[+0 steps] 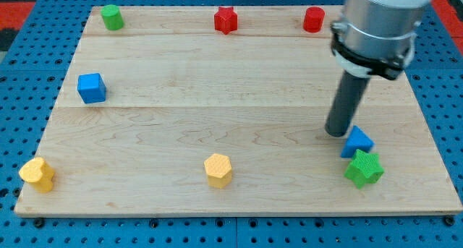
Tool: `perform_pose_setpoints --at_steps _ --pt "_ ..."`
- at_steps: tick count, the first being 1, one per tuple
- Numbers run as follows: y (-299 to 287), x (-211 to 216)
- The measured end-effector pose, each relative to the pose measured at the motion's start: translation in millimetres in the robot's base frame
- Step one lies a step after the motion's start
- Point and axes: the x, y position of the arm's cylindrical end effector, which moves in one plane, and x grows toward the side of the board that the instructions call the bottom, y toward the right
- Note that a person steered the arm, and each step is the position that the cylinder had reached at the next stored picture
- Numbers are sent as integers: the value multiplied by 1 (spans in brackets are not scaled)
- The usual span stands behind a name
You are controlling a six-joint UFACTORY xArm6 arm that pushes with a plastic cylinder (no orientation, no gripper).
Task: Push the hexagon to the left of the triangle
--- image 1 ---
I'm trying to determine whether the green star block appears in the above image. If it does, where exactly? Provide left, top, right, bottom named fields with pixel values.
left=344, top=149, right=384, bottom=189

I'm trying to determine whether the yellow heart block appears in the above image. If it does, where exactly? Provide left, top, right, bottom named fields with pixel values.
left=19, top=157, right=55, bottom=193

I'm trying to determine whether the green cylinder block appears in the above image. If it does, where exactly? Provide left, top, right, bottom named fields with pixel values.
left=101, top=4, right=124, bottom=31

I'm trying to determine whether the yellow hexagon block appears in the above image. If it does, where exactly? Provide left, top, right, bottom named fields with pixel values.
left=204, top=153, right=232, bottom=189

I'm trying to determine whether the wooden board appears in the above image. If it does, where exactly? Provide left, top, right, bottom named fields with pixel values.
left=14, top=7, right=462, bottom=218

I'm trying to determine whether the red star block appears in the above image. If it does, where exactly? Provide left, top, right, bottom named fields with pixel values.
left=213, top=7, right=238, bottom=35

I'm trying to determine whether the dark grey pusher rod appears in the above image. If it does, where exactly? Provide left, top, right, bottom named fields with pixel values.
left=325, top=72, right=370, bottom=137

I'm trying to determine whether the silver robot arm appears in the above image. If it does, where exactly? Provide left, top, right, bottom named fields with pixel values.
left=331, top=0, right=431, bottom=80

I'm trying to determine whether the blue triangle block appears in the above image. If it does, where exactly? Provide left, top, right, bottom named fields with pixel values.
left=340, top=125, right=375, bottom=158

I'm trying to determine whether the red cylinder block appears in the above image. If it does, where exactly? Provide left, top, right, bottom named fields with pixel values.
left=303, top=7, right=325, bottom=33

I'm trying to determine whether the blue cube block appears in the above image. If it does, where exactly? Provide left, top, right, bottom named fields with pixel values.
left=77, top=73, right=106, bottom=104

